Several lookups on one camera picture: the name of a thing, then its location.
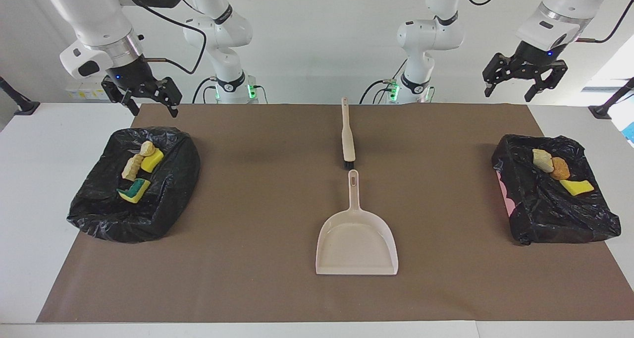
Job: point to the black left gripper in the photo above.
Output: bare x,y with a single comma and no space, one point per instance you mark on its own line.
535,60

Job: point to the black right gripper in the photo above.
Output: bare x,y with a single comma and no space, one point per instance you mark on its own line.
132,75

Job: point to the beige bread chunk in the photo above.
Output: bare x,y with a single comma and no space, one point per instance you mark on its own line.
146,147

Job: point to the green yellow sponge piece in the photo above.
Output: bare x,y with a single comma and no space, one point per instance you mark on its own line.
133,191
152,160

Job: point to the pale croissant piece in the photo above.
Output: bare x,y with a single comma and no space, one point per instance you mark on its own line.
132,168

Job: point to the orange croissant piece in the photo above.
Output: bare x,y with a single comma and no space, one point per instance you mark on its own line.
542,159

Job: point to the brown croquette bread piece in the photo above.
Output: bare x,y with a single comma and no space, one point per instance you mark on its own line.
560,168

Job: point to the plain yellow sponge piece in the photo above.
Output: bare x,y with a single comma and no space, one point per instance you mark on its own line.
577,187

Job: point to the beige hand brush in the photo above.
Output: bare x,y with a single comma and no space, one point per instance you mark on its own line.
347,135

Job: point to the beige plastic dustpan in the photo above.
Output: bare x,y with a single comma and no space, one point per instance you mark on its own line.
356,244

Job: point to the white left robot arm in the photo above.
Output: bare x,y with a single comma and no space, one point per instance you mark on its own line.
431,35

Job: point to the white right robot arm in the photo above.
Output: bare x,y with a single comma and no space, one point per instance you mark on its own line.
223,30

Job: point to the pink plastic bin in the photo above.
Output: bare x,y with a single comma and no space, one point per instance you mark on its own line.
504,192

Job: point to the black trash bag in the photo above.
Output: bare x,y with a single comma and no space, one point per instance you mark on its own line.
545,214
124,224

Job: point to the black stand foot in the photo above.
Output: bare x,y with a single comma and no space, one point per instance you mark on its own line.
25,107
602,111

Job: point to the blue object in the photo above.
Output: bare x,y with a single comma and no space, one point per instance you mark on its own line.
630,132

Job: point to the brown paper table mat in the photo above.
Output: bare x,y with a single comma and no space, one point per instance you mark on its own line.
297,298

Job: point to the white wall socket box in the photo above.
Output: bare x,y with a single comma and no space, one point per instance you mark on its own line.
84,92

